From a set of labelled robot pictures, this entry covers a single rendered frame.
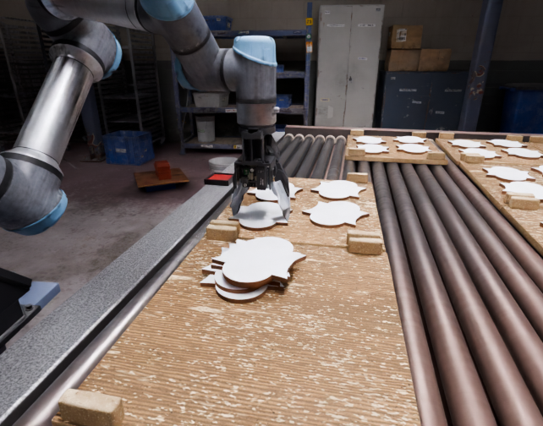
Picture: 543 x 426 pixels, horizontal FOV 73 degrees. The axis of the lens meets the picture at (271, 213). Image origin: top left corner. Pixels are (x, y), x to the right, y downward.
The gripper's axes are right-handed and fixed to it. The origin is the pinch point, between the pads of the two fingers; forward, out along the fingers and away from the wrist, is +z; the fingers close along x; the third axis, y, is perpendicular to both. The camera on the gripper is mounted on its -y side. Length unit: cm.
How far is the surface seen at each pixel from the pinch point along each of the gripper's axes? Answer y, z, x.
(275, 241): 17.2, -3.1, 6.1
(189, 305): 32.5, -0.2, -3.5
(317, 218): 0.4, -0.3, 12.3
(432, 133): -107, 2, 58
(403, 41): -478, -43, 92
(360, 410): 45.3, -0.3, 19.5
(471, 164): -56, 2, 60
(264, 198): -9.7, -0.1, -1.3
